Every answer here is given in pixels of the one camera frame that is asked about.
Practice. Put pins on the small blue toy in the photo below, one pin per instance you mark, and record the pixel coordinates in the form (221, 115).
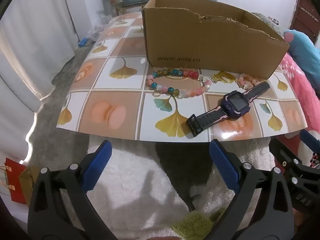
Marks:
(83, 42)

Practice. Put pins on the white fluffy blanket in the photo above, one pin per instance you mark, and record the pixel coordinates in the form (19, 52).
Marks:
(140, 185)

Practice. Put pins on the brown cardboard box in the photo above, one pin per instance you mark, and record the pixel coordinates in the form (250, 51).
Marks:
(200, 42)

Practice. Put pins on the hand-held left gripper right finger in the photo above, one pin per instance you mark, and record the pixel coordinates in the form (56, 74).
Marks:
(225, 166)

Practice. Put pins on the purple kids smartwatch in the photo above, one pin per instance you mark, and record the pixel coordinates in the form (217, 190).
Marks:
(233, 102)

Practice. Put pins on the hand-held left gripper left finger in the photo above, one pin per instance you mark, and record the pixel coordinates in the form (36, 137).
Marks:
(96, 165)

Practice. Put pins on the white curtain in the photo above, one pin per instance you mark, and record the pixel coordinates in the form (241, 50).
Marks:
(25, 42)

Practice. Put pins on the red gift bag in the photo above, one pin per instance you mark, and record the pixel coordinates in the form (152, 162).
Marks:
(15, 187)

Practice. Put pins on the gold paper bag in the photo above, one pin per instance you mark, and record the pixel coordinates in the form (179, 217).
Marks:
(27, 182)

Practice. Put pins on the green shaggy rug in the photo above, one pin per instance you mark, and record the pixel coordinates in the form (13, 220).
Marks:
(195, 222)

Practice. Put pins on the blue pillow with pink end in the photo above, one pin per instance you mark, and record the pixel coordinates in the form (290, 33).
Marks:
(305, 55)

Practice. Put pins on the clear plastic bags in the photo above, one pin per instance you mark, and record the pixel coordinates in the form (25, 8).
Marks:
(98, 27)

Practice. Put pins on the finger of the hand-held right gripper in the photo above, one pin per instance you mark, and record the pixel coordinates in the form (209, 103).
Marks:
(280, 152)
(307, 138)

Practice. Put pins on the pink floral quilt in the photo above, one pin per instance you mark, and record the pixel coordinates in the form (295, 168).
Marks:
(297, 80)

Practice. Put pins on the brown wooden door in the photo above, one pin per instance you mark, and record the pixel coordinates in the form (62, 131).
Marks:
(305, 12)

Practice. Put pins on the small gold charm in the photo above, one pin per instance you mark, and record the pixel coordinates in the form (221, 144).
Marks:
(215, 79)

